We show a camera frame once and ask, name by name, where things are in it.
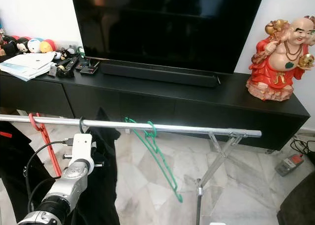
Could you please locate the red plastic hanger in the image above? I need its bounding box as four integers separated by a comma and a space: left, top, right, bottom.
28, 113, 62, 177

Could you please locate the black garment with yellow print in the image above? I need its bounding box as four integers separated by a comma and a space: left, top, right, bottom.
74, 107, 121, 225

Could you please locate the stack of white papers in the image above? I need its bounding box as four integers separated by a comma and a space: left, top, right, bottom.
12, 52, 57, 82

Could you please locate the black round plush toy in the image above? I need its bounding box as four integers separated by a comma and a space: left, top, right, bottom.
2, 35, 18, 56

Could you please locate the black and white plush toy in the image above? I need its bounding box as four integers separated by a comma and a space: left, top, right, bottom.
16, 37, 30, 54

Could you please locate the white and blue plush toy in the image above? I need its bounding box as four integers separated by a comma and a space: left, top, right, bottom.
27, 38, 42, 54

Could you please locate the black garment with white print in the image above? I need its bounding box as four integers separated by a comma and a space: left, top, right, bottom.
0, 122, 40, 225

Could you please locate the orange and red plush toy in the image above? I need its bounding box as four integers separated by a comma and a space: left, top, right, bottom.
39, 39, 57, 54

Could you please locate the black remote control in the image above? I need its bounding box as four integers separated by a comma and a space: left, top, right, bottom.
49, 57, 79, 79

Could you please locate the small black toy figure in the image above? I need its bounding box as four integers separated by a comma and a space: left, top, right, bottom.
60, 47, 75, 61

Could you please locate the small black box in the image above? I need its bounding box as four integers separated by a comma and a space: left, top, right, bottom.
77, 59, 100, 75

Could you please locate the black soundbar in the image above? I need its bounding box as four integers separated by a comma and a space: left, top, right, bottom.
99, 61, 221, 88

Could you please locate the large black television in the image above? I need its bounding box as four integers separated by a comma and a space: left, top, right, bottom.
70, 0, 267, 74

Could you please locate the silver metal drying rack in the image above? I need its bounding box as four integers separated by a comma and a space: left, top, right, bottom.
0, 114, 262, 225

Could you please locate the black TV console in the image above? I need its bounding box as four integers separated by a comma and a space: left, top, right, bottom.
0, 62, 311, 152

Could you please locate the red laughing Buddha statue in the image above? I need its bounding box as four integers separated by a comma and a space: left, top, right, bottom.
246, 16, 315, 101

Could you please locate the grey power strip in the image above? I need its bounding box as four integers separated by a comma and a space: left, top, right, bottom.
274, 154, 305, 177

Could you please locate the dark brown sofa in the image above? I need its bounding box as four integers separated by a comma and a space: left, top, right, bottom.
277, 182, 315, 225

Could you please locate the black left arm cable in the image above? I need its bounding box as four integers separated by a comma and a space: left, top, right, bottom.
25, 139, 74, 213

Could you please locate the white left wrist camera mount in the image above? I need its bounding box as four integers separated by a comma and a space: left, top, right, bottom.
72, 133, 94, 162

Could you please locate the green wire hanger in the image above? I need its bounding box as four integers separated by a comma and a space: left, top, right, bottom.
125, 117, 184, 203

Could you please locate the black floor cable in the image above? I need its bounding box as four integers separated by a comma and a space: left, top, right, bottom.
290, 138, 315, 159

